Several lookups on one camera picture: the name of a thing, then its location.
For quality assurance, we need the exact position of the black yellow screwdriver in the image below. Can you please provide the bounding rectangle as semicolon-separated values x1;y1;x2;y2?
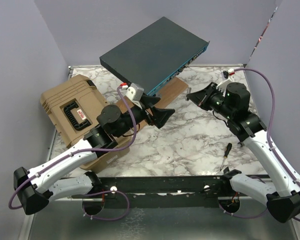
219;143;233;171

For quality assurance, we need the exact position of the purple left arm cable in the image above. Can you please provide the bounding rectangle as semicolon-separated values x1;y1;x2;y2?
8;84;139;210

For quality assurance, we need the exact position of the wooden base board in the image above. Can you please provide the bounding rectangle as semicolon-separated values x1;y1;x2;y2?
114;76;190;118

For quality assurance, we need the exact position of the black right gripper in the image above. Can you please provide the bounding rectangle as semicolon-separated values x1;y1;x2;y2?
187;81;234;120

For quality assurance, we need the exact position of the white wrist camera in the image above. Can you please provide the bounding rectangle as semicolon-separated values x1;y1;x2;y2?
216;68;235;93
120;83;144;108

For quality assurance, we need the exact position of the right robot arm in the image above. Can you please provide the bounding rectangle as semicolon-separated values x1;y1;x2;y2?
186;82;300;223

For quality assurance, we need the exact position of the black metal mounting rail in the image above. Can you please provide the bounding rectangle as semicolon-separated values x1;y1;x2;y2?
89;175;235;209

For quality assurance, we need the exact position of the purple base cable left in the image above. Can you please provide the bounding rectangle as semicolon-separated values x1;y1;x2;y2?
82;189;131;222

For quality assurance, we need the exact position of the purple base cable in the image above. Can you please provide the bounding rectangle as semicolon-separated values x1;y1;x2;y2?
82;189;131;222
220;208;268;219

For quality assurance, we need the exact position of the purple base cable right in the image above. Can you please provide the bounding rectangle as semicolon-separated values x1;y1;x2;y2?
220;208;268;219

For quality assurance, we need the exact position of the dark grey network switch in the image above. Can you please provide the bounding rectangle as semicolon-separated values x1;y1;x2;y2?
99;17;209;96

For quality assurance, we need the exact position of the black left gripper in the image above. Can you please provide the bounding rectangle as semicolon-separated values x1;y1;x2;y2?
115;94;174;138

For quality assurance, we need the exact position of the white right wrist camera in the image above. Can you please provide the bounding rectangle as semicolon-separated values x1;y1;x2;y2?
216;68;235;93

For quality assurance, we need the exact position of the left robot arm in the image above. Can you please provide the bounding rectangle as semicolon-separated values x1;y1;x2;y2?
12;95;175;215

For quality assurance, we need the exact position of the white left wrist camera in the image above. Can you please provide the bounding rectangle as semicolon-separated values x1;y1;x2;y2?
120;83;144;108

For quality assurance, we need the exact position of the tan plastic tool case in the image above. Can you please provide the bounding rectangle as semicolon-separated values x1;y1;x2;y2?
39;74;132;175

